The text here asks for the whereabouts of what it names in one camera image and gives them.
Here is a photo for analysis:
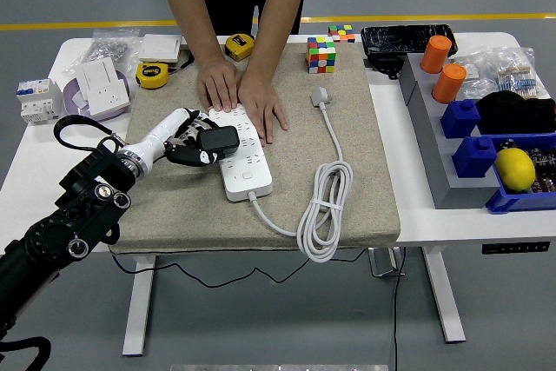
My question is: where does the orange cylinder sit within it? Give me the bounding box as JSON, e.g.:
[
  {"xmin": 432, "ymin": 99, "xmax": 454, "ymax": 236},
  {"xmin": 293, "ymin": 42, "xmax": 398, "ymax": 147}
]
[
  {"xmin": 432, "ymin": 62, "xmax": 468, "ymax": 105},
  {"xmin": 420, "ymin": 35, "xmax": 454, "ymax": 75}
]

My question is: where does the small colourful puzzle cube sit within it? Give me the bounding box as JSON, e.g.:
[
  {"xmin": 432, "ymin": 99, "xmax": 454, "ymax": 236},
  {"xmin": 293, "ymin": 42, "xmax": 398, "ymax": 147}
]
[{"xmin": 327, "ymin": 23, "xmax": 356, "ymax": 44}]

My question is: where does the grey-brown mat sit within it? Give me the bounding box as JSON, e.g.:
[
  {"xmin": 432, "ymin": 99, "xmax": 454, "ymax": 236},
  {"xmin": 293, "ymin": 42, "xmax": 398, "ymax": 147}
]
[{"xmin": 108, "ymin": 43, "xmax": 401, "ymax": 255}]

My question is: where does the black cloth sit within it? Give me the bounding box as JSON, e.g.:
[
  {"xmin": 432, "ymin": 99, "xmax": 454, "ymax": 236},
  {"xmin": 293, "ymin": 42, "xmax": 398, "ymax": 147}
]
[{"xmin": 475, "ymin": 90, "xmax": 556, "ymax": 136}]

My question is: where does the purple bowl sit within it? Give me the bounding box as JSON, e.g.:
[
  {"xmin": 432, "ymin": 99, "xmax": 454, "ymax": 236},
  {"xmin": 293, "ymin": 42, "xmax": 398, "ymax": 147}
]
[{"xmin": 63, "ymin": 70, "xmax": 131, "ymax": 123}]

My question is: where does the black table control panel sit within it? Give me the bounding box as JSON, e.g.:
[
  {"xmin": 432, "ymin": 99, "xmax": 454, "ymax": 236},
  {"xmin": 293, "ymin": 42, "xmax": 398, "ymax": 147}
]
[{"xmin": 480, "ymin": 241, "xmax": 552, "ymax": 255}]

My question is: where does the person's left hand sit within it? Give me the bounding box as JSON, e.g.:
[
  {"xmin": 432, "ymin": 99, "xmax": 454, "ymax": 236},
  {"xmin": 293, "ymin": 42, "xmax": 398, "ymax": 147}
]
[{"xmin": 237, "ymin": 75, "xmax": 289, "ymax": 145}]

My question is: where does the clear bag of resistors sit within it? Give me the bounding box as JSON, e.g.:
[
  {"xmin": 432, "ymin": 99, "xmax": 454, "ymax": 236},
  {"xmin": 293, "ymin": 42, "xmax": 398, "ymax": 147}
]
[{"xmin": 486, "ymin": 46, "xmax": 551, "ymax": 101}]

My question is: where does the black plastic tray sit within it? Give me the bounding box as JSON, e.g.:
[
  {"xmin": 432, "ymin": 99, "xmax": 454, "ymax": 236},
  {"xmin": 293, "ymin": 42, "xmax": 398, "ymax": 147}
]
[{"xmin": 360, "ymin": 23, "xmax": 460, "ymax": 59}]

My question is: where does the white switch panel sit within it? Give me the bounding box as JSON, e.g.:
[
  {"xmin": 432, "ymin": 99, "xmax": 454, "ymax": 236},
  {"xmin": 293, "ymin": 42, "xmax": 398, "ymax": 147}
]
[{"xmin": 80, "ymin": 56, "xmax": 122, "ymax": 89}]

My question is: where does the blue plastic bin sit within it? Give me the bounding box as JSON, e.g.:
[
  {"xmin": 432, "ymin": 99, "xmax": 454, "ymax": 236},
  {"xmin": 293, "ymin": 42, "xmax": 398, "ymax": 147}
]
[{"xmin": 485, "ymin": 132, "xmax": 556, "ymax": 215}]

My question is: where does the black adapter cord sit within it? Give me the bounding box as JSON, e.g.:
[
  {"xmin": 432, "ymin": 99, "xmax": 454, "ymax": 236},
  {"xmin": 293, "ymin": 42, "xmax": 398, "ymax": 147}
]
[{"xmin": 108, "ymin": 251, "xmax": 370, "ymax": 289}]

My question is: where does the clear bag of screws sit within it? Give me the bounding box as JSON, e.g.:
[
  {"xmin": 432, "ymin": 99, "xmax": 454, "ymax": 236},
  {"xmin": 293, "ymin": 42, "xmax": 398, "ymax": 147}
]
[{"xmin": 63, "ymin": 28, "xmax": 142, "ymax": 76}]

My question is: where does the black cable loop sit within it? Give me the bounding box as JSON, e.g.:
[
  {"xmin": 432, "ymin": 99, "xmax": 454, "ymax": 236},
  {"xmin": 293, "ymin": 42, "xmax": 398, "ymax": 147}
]
[{"xmin": 0, "ymin": 335, "xmax": 51, "ymax": 371}]

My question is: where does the blue block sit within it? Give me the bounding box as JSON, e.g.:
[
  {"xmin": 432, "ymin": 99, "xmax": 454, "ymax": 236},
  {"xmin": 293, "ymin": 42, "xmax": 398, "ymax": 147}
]
[
  {"xmin": 451, "ymin": 136, "xmax": 499, "ymax": 180},
  {"xmin": 440, "ymin": 99, "xmax": 482, "ymax": 140}
]

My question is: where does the dark circuit board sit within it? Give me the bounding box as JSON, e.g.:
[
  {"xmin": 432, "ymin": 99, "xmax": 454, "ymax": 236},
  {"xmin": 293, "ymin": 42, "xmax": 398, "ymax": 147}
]
[{"xmin": 499, "ymin": 138, "xmax": 556, "ymax": 195}]

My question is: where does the white power strip cable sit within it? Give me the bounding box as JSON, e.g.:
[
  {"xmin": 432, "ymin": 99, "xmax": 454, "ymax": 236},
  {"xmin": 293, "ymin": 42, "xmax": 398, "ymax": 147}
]
[{"xmin": 248, "ymin": 87, "xmax": 354, "ymax": 264}]

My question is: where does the white wall socket panel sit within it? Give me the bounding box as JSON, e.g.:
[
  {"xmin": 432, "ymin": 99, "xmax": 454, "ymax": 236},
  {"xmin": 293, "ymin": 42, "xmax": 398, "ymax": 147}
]
[{"xmin": 81, "ymin": 79, "xmax": 131, "ymax": 116}]

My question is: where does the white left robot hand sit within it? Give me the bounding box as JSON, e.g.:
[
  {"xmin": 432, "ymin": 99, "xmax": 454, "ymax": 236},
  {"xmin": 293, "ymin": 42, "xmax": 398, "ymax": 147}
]
[{"xmin": 136, "ymin": 106, "xmax": 221, "ymax": 168}]

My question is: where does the black power adapter plug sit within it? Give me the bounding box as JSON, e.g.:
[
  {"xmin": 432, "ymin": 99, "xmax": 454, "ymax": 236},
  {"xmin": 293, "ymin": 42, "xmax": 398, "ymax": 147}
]
[{"xmin": 197, "ymin": 126, "xmax": 241, "ymax": 157}]

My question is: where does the person's right hand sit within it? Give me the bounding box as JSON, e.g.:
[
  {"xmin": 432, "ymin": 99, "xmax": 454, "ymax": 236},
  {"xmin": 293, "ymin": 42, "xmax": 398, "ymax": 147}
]
[{"xmin": 196, "ymin": 60, "xmax": 242, "ymax": 112}]

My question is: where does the boxy yellow tape measure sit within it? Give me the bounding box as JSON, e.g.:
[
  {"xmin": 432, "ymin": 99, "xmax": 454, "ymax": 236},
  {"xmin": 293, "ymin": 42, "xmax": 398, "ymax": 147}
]
[{"xmin": 223, "ymin": 33, "xmax": 256, "ymax": 63}]

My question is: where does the white power strip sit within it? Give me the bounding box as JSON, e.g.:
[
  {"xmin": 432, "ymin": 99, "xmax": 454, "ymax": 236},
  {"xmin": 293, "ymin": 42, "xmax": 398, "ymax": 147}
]
[{"xmin": 207, "ymin": 104, "xmax": 274, "ymax": 203}]

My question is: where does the black tape measure strap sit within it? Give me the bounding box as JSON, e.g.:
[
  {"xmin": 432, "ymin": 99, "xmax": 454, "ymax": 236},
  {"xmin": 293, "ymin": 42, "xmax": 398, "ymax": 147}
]
[{"xmin": 177, "ymin": 43, "xmax": 195, "ymax": 71}]

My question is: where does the clear bag of small parts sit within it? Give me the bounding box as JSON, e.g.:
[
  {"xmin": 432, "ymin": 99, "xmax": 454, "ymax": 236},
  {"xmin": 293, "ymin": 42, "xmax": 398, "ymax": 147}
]
[{"xmin": 451, "ymin": 54, "xmax": 500, "ymax": 101}]

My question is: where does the white wall switch plate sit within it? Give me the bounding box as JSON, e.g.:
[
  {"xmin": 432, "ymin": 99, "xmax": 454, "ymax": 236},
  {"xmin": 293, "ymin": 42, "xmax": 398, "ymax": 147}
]
[{"xmin": 137, "ymin": 34, "xmax": 183, "ymax": 63}]

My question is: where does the white table leg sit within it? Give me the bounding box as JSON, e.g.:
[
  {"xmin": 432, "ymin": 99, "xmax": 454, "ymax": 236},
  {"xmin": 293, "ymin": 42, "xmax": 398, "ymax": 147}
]
[
  {"xmin": 122, "ymin": 253, "xmax": 157, "ymax": 357},
  {"xmin": 420, "ymin": 247, "xmax": 467, "ymax": 343}
]

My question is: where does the large colourful puzzle cube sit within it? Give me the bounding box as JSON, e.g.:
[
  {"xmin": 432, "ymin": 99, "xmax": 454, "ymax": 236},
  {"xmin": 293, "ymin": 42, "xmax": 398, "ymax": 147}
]
[{"xmin": 306, "ymin": 35, "xmax": 338, "ymax": 75}]

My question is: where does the white circuit breaker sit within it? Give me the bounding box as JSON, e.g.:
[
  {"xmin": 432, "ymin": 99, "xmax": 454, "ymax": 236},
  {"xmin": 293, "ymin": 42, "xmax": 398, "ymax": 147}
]
[{"xmin": 16, "ymin": 77, "xmax": 63, "ymax": 127}]

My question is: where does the grey stepped block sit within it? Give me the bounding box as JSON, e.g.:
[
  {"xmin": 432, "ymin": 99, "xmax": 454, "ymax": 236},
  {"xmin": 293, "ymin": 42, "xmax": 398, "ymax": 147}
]
[{"xmin": 398, "ymin": 53, "xmax": 500, "ymax": 210}]

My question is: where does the round yellow tape measure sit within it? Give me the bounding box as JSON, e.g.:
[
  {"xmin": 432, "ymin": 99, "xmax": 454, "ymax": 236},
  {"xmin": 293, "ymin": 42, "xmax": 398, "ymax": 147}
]
[{"xmin": 135, "ymin": 62, "xmax": 170, "ymax": 90}]

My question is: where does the black hanging cable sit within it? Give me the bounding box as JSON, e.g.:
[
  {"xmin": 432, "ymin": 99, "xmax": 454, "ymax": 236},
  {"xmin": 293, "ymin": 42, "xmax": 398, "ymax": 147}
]
[{"xmin": 393, "ymin": 248, "xmax": 407, "ymax": 371}]

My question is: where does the yellow lemon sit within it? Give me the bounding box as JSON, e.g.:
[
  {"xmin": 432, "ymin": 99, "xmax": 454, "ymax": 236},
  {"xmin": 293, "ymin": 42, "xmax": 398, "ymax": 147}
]
[{"xmin": 494, "ymin": 147, "xmax": 538, "ymax": 193}]

